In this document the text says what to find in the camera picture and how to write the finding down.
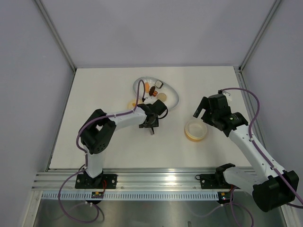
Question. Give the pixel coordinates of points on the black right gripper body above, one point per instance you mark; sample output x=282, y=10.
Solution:
x=209, y=116

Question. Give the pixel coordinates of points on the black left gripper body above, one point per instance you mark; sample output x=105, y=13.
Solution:
x=154, y=124

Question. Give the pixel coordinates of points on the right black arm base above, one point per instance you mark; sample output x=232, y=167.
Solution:
x=209, y=181

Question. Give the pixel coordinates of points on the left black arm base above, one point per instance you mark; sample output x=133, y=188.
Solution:
x=83, y=181

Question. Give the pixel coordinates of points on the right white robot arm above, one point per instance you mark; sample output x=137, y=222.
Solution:
x=272, y=186

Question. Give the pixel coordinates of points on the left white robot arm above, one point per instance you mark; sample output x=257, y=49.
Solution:
x=97, y=132

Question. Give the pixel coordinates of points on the cream lunch box lid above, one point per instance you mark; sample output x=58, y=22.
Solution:
x=132, y=104

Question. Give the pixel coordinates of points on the round cream lunch box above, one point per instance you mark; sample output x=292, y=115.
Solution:
x=195, y=130

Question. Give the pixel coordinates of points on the round beige cookie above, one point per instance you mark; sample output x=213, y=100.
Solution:
x=162, y=97

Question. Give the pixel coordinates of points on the dark brown food piece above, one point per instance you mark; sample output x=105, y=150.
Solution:
x=151, y=91

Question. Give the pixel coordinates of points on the white oval plate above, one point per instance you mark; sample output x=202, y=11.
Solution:
x=172, y=95

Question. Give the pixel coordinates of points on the white black sushi piece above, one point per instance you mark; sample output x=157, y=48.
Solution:
x=158, y=84

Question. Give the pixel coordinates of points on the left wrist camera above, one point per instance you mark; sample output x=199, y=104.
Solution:
x=158, y=108

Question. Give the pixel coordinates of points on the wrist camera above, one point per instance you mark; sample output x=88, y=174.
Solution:
x=226, y=94
x=158, y=108

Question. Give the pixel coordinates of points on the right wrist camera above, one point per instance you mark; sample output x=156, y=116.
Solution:
x=226, y=94

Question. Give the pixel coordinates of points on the right aluminium frame post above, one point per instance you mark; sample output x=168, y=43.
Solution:
x=261, y=31

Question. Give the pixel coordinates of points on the aluminium frame post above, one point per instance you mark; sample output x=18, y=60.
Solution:
x=261, y=31
x=55, y=34

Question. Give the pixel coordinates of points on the aluminium front rail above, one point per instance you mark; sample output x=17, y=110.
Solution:
x=132, y=179

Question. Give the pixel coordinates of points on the white slotted cable duct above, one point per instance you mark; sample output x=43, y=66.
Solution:
x=131, y=196

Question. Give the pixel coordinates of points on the left aluminium frame post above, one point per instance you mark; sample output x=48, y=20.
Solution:
x=55, y=34

